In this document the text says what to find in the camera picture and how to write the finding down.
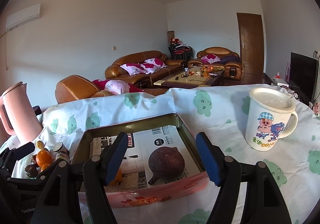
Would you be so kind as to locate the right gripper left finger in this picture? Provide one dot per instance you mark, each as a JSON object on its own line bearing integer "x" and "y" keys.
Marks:
{"x": 100, "y": 171}

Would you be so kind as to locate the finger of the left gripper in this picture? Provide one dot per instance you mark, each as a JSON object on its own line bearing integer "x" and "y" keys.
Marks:
{"x": 51, "y": 206}
{"x": 23, "y": 151}

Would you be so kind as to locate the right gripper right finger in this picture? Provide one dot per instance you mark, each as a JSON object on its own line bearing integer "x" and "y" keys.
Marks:
{"x": 225, "y": 172}

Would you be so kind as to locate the wrinkled brown passion fruit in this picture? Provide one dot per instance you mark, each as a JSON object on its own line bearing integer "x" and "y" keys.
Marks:
{"x": 31, "y": 171}

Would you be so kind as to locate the small tan longan fruit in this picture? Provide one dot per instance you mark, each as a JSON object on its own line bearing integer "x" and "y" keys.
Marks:
{"x": 40, "y": 145}

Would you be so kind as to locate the large orange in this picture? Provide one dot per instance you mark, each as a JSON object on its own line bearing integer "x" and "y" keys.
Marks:
{"x": 43, "y": 157}

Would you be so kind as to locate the small jar with lid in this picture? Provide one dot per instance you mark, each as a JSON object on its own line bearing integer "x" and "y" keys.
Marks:
{"x": 61, "y": 152}

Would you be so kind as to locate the dark purple round fruit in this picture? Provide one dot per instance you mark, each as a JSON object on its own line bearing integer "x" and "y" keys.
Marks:
{"x": 166, "y": 163}

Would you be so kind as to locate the pink electric kettle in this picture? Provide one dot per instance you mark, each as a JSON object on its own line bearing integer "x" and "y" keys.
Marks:
{"x": 17, "y": 114}

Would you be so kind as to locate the printed paper liner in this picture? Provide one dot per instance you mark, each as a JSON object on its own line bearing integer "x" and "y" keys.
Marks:
{"x": 134, "y": 166}

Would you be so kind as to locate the white green patterned tablecloth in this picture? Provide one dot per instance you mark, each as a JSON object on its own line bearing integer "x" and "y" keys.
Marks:
{"x": 221, "y": 112}

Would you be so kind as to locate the pink tin box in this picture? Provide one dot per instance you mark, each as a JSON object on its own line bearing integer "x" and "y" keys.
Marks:
{"x": 95, "y": 140}

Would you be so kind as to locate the white cartoon pig mug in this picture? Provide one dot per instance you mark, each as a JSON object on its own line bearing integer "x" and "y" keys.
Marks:
{"x": 272, "y": 116}

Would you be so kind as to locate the brown leather armchair near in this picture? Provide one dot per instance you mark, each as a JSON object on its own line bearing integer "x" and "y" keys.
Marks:
{"x": 76, "y": 87}

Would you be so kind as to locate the brown leather armchair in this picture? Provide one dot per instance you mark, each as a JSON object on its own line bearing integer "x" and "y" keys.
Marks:
{"x": 230, "y": 61}
{"x": 76, "y": 87}

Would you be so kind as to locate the pink floral pillow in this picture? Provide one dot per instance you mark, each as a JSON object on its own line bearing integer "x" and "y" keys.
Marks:
{"x": 117, "y": 87}

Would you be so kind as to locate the wooden coffee table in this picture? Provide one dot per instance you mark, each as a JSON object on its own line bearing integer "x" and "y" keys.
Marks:
{"x": 193, "y": 77}

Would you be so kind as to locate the magenta white pillow left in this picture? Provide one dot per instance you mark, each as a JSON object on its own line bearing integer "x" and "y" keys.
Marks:
{"x": 133, "y": 69}

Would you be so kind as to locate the magenta white pillow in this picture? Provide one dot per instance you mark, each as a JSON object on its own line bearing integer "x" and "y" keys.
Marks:
{"x": 152, "y": 65}
{"x": 133, "y": 69}

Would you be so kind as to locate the brown leather long sofa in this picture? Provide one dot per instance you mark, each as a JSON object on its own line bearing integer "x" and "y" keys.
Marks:
{"x": 114, "y": 71}

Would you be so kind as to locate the magenta pillow on armchair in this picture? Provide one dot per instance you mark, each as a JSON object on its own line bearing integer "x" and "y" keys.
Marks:
{"x": 210, "y": 59}

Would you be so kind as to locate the brown leather armchair far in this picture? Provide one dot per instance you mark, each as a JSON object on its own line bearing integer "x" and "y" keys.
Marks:
{"x": 230, "y": 61}

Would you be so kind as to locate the magenta white pillow right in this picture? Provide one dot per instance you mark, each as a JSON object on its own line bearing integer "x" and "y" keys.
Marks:
{"x": 152, "y": 65}

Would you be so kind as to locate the black television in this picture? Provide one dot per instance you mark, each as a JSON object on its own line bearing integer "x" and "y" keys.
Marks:
{"x": 303, "y": 76}

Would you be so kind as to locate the stacked dark chairs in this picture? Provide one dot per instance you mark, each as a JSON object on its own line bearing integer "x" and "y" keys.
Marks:
{"x": 181, "y": 52}

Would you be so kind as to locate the white air conditioner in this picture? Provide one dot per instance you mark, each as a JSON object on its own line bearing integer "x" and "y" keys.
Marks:
{"x": 22, "y": 17}

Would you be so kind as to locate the brown wooden door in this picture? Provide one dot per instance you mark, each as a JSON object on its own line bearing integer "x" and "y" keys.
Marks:
{"x": 251, "y": 36}

